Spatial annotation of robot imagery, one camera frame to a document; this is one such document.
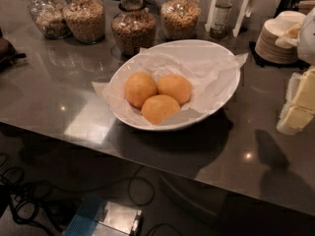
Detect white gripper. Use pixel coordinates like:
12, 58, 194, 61
275, 7, 315, 135

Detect orange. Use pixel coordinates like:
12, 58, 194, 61
141, 94, 180, 125
124, 72, 158, 108
157, 74, 192, 104

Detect white oval bowl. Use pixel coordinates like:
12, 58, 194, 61
108, 38, 242, 132

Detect black tray under plates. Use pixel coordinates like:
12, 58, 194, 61
249, 41, 309, 70

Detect stack of paper plates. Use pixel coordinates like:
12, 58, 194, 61
255, 11, 305, 65

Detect white paper liner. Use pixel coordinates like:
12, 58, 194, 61
92, 46, 249, 127

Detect glass bottle with label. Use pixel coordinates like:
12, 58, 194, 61
210, 0, 233, 38

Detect right grain glass jar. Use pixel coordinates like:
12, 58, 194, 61
160, 0, 201, 40

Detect dark grain glass jar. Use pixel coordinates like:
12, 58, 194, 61
111, 0, 157, 56

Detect blue and metal box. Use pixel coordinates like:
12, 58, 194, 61
63, 196, 142, 236

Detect grain filled glass jar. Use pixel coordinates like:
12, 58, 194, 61
63, 0, 105, 44

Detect far left glass jar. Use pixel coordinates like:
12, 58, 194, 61
28, 0, 71, 39

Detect white stand frame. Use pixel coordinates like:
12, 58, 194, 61
205, 0, 250, 37

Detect black floor cables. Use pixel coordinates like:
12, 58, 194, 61
0, 152, 185, 236

